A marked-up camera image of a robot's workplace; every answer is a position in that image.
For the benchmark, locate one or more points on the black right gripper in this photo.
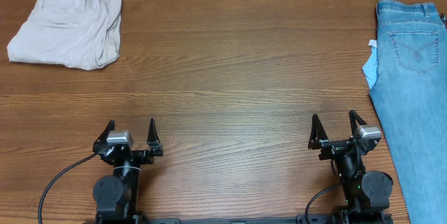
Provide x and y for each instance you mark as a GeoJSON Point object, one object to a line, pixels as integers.
{"type": "Point", "coordinates": [320, 139]}

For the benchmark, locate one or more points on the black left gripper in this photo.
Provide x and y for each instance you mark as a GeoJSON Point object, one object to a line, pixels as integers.
{"type": "Point", "coordinates": [155, 146]}

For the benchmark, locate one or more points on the blue denim jeans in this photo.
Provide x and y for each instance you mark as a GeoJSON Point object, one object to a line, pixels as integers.
{"type": "Point", "coordinates": [409, 97]}

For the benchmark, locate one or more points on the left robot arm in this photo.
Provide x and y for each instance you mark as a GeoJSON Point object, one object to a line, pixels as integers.
{"type": "Point", "coordinates": [116, 195]}

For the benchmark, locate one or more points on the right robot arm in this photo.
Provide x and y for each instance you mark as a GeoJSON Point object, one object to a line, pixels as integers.
{"type": "Point", "coordinates": [367, 194]}

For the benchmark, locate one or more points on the light blue garment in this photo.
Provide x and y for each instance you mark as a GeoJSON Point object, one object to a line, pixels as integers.
{"type": "Point", "coordinates": [370, 68]}

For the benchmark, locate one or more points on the folded beige trousers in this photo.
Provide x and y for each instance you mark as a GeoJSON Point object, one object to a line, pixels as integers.
{"type": "Point", "coordinates": [83, 34]}

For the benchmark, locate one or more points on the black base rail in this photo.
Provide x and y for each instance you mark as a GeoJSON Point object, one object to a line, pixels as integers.
{"type": "Point", "coordinates": [299, 219]}

